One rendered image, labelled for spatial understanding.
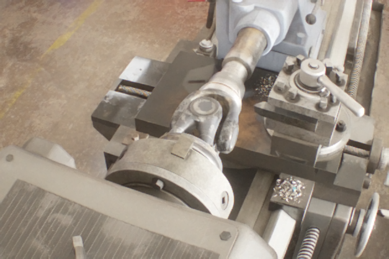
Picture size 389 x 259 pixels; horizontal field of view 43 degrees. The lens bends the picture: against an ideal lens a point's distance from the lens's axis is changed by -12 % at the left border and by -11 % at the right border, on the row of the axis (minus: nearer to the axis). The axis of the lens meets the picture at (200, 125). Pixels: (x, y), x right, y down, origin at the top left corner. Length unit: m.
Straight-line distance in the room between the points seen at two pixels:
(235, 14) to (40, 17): 2.45
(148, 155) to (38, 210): 0.30
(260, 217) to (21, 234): 0.77
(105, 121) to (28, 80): 1.69
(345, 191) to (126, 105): 0.68
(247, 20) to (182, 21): 2.04
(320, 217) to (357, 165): 0.18
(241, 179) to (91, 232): 0.91
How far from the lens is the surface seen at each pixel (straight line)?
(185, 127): 1.14
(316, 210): 1.47
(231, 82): 1.28
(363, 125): 1.61
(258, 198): 1.43
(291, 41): 1.68
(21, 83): 3.22
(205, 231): 0.75
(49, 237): 0.77
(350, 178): 1.46
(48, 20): 3.74
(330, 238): 1.54
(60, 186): 0.82
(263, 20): 1.48
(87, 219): 0.77
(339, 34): 2.01
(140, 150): 1.03
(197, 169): 1.00
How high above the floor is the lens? 1.96
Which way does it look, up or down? 45 degrees down
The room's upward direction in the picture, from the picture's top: straight up
